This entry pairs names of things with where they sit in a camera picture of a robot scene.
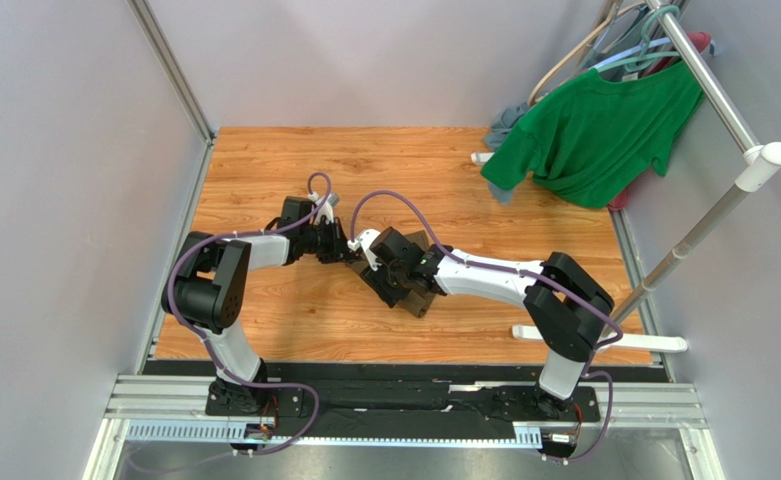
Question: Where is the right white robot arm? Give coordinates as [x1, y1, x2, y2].
[348, 227, 615, 419]

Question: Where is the purple cable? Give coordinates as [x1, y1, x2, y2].
[123, 172, 335, 475]
[349, 190, 626, 465]

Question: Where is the grey blue cloth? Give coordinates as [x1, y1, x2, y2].
[483, 102, 530, 205]

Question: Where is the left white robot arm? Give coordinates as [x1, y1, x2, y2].
[161, 192, 351, 416]

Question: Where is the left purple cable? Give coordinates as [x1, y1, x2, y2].
[123, 172, 335, 475]

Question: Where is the brown cloth napkin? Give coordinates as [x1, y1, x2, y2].
[347, 256, 435, 318]

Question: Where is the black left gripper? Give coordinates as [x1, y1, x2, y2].
[301, 218, 361, 265]

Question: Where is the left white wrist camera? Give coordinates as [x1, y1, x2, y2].
[308, 191, 339, 225]

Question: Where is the teal clothes hanger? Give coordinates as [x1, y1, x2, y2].
[592, 4, 681, 73]

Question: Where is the green t-shirt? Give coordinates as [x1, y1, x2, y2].
[481, 63, 704, 209]

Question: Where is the aluminium frame post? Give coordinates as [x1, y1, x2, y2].
[127, 0, 216, 145]

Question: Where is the beige clothes hanger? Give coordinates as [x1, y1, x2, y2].
[526, 0, 644, 107]

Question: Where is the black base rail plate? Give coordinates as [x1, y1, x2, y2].
[143, 359, 601, 441]

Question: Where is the metal clothes rack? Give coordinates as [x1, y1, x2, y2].
[470, 0, 781, 354]

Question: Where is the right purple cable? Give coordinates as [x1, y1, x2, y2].
[349, 190, 626, 465]

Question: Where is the light blue clothes hanger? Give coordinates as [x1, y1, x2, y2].
[592, 37, 671, 72]

